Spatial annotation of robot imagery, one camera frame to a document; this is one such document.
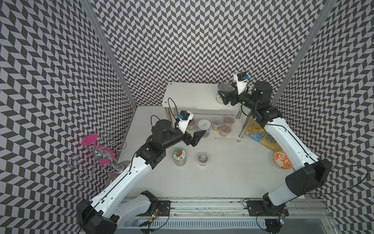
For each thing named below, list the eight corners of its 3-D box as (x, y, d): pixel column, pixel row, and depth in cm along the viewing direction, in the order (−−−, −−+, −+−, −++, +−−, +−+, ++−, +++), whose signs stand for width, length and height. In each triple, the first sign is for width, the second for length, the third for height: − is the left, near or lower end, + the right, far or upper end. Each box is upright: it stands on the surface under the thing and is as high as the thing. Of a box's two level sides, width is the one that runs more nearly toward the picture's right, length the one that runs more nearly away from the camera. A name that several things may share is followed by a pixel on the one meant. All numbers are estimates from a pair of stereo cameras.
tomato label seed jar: (173, 166, 88) (171, 160, 82) (174, 154, 93) (173, 148, 87) (186, 165, 88) (185, 160, 82) (187, 154, 93) (186, 148, 87)
